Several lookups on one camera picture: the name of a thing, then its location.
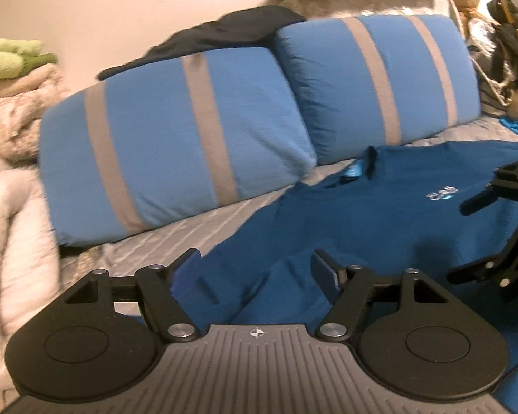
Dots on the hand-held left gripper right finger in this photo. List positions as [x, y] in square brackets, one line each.
[323, 274]

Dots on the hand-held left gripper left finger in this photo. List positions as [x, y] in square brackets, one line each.
[185, 278]

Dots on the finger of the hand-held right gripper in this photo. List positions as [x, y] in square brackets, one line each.
[516, 263]
[511, 183]

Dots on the blue sweatshirt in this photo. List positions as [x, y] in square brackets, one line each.
[393, 224]

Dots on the pile of bags and clothes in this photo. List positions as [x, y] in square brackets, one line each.
[511, 39]

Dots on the light blue cloth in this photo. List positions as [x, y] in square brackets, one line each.
[516, 126]

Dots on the grey quilted bedspread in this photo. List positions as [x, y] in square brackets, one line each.
[241, 215]

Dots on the blue pillow with grey stripes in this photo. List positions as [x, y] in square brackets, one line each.
[328, 86]
[155, 138]

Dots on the white quilted comforter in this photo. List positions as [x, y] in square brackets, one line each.
[13, 233]

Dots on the grey fuzzy blanket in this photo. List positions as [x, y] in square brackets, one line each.
[371, 4]

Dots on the beige fuzzy blanket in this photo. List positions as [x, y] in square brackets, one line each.
[21, 108]

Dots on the dark navy garment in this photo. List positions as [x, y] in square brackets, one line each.
[224, 30]

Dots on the light green blanket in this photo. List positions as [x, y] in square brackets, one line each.
[8, 58]

